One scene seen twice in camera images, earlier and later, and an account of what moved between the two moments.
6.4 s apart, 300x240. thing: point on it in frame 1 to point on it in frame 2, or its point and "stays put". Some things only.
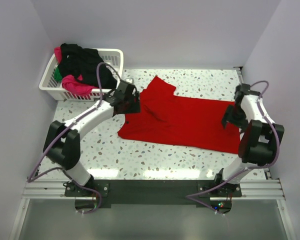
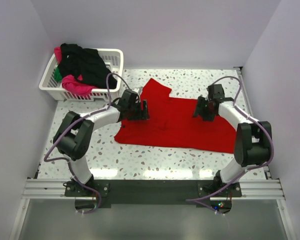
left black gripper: [135, 107] to [142, 114]
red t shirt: [180, 121] stays put
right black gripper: [242, 124] to [201, 101]
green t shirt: [57, 74] stays put
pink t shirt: [72, 84] stays put
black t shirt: [76, 61] stays put
